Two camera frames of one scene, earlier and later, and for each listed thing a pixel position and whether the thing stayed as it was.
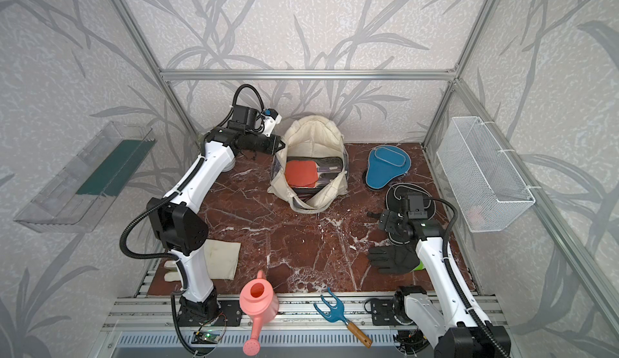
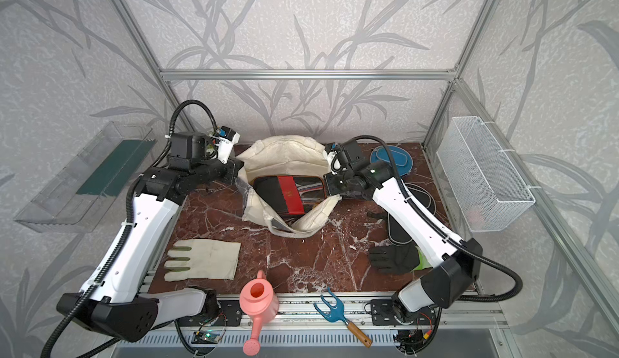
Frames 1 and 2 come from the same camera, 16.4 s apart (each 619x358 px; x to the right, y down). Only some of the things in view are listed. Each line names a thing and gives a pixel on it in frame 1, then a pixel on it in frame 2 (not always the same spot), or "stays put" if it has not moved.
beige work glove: x=222 y=257 stays put
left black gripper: x=273 y=149 -> x=233 y=167
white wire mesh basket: x=488 y=186 stays put
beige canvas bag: x=311 y=167 -> x=283 y=156
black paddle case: x=398 y=192 stays put
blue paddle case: x=385 y=164 stays put
